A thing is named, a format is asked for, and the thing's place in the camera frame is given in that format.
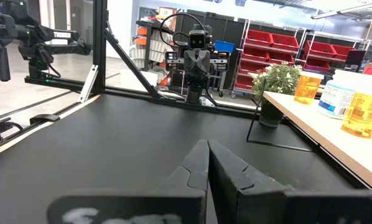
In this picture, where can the black Trossen robot arm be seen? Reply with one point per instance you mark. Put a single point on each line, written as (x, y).
(27, 31)

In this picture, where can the black rack white bins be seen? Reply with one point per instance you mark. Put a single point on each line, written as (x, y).
(148, 43)

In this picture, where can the potted green plant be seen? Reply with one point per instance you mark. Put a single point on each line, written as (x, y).
(277, 77)

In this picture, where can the black storage cabinet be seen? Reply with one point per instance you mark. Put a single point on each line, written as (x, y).
(232, 28)

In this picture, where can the black aluminium rig frame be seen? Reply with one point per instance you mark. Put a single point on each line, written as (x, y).
(99, 46)

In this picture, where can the wooden shelf black metal legs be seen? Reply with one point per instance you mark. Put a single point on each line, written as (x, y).
(329, 140)

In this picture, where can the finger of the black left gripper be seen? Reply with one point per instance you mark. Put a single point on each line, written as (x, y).
(223, 60)
(172, 60)

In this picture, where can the white metal bracket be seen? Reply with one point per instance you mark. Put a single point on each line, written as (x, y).
(88, 84)

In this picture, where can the metal rack red bins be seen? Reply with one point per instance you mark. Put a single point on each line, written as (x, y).
(326, 49)
(267, 49)

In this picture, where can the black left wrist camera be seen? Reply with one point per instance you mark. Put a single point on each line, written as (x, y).
(197, 40)

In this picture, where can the large orange pill bottle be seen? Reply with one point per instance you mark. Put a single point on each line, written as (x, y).
(363, 115)

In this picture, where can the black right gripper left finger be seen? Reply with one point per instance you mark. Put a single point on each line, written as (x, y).
(195, 168)

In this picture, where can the blue plastic bin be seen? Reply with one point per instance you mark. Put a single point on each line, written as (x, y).
(225, 46)

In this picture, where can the white pill bottle blue label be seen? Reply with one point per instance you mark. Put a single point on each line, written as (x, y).
(335, 96)

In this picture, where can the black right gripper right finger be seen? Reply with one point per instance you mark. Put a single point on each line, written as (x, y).
(235, 193)

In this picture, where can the medium orange pill bottle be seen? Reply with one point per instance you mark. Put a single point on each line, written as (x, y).
(307, 88)

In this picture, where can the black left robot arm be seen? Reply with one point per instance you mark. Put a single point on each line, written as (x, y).
(193, 90)

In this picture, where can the ceiling light strip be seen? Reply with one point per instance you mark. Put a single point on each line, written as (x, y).
(347, 9)

